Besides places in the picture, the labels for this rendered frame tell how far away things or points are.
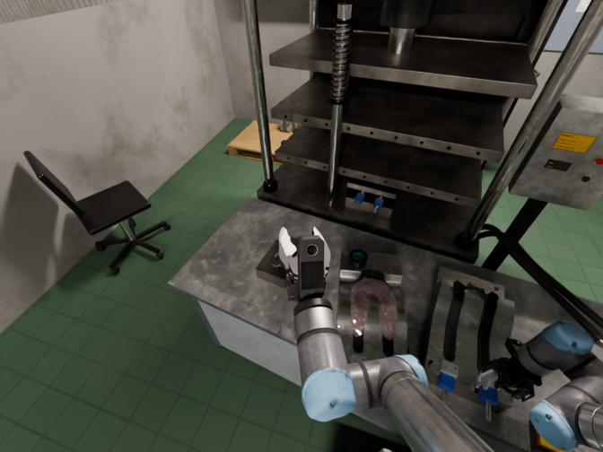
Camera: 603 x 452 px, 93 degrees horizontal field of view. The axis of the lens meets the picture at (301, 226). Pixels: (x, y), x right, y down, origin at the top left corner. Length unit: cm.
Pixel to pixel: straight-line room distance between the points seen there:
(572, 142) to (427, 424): 129
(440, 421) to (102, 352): 224
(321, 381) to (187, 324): 190
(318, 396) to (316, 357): 5
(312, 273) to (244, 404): 155
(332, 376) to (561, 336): 57
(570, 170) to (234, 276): 149
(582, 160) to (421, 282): 78
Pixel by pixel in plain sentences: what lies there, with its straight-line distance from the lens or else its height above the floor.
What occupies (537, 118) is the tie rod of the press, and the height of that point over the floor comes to 146.
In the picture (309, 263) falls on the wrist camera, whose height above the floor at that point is 151.
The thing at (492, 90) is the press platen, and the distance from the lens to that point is 139.
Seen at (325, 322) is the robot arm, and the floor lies 147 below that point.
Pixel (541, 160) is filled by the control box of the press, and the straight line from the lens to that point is 157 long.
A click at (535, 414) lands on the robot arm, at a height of 124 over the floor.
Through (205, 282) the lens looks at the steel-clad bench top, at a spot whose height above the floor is 80.
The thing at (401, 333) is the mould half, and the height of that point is 87.
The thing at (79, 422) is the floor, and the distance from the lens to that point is 234.
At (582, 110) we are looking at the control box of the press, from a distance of 150.
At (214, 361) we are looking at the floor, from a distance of 212.
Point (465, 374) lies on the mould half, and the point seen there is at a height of 89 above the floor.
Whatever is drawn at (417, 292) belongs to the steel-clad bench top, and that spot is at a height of 80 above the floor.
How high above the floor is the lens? 191
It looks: 45 degrees down
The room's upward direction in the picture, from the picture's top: 1 degrees counter-clockwise
